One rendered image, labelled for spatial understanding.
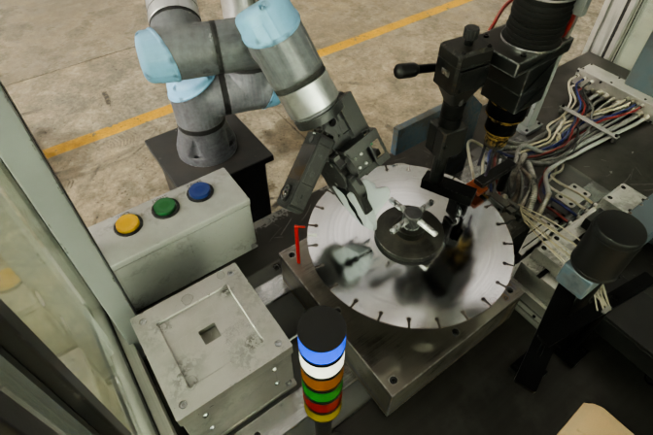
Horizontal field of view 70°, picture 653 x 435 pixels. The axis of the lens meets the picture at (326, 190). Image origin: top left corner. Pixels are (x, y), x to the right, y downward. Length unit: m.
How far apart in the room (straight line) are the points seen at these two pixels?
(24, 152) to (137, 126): 2.10
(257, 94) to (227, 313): 0.54
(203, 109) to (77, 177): 1.45
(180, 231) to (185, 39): 0.35
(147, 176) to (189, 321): 1.65
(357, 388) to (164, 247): 0.41
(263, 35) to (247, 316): 0.41
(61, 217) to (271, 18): 0.35
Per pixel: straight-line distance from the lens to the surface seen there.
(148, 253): 0.87
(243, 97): 1.11
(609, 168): 1.35
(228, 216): 0.90
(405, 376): 0.76
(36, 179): 0.61
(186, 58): 0.69
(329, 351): 0.43
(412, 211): 0.73
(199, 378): 0.72
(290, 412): 0.83
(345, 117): 0.65
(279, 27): 0.59
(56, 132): 2.82
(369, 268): 0.72
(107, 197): 2.33
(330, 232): 0.76
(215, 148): 1.18
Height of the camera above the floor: 1.55
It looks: 46 degrees down
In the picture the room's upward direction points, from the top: straight up
